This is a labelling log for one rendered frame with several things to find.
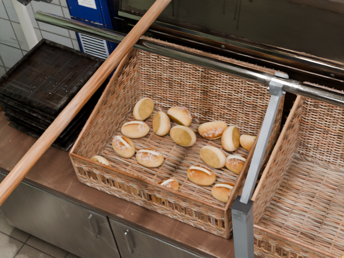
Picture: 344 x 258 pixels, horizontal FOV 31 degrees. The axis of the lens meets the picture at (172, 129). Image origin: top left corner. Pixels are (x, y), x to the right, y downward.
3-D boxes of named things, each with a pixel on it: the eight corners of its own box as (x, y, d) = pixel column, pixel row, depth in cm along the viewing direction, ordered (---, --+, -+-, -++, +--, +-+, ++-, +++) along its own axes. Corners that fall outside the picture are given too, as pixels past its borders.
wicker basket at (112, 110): (146, 88, 231) (135, 30, 210) (288, 130, 209) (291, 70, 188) (75, 183, 204) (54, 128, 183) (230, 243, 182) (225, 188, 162)
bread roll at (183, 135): (190, 150, 204) (197, 148, 209) (195, 132, 202) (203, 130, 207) (165, 140, 208) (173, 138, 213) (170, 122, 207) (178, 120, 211)
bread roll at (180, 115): (189, 132, 213) (199, 120, 214) (184, 123, 207) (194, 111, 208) (168, 119, 218) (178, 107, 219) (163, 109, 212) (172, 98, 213)
